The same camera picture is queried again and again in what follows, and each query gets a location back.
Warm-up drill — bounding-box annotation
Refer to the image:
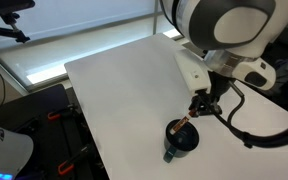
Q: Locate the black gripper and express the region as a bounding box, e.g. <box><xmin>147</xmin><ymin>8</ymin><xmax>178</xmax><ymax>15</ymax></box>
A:
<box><xmin>189</xmin><ymin>72</ymin><xmax>231</xmax><ymax>117</ymax></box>

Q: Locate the red and white marker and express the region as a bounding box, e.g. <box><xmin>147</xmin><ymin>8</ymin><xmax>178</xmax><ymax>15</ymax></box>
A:
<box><xmin>169</xmin><ymin>110</ymin><xmax>196</xmax><ymax>135</ymax></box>

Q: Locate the dark blue ceramic mug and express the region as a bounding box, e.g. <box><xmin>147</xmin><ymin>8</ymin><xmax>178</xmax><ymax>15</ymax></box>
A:
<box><xmin>163</xmin><ymin>119</ymin><xmax>199</xmax><ymax>163</ymax></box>

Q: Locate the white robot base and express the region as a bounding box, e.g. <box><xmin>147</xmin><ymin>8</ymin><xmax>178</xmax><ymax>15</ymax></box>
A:
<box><xmin>0</xmin><ymin>127</ymin><xmax>34</xmax><ymax>180</ymax></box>

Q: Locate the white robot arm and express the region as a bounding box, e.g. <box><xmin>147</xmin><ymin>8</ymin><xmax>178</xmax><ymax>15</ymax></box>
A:
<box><xmin>159</xmin><ymin>0</ymin><xmax>288</xmax><ymax>116</ymax></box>

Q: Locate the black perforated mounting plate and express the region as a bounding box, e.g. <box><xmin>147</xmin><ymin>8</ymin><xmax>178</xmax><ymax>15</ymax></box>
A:
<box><xmin>13</xmin><ymin>99</ymin><xmax>95</xmax><ymax>180</ymax></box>

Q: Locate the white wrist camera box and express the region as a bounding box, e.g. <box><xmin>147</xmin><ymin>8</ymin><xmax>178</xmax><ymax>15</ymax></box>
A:
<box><xmin>175</xmin><ymin>49</ymin><xmax>211</xmax><ymax>96</ymax></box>

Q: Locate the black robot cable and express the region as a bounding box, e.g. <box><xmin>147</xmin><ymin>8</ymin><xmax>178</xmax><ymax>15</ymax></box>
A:
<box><xmin>200</xmin><ymin>79</ymin><xmax>288</xmax><ymax>149</ymax></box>

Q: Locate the far orange-handled black clamp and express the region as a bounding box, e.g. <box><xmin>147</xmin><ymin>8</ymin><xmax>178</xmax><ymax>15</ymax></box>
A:
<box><xmin>47</xmin><ymin>104</ymin><xmax>78</xmax><ymax>121</ymax></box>

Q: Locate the orange-handled black clamp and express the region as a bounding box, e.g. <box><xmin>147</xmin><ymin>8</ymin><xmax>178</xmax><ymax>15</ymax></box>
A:
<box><xmin>57</xmin><ymin>144</ymin><xmax>91</xmax><ymax>176</ymax></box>
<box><xmin>47</xmin><ymin>104</ymin><xmax>78</xmax><ymax>121</ymax></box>

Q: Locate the near orange-handled black clamp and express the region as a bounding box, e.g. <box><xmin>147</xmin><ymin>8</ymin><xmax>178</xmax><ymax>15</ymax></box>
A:
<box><xmin>57</xmin><ymin>144</ymin><xmax>91</xmax><ymax>176</ymax></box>

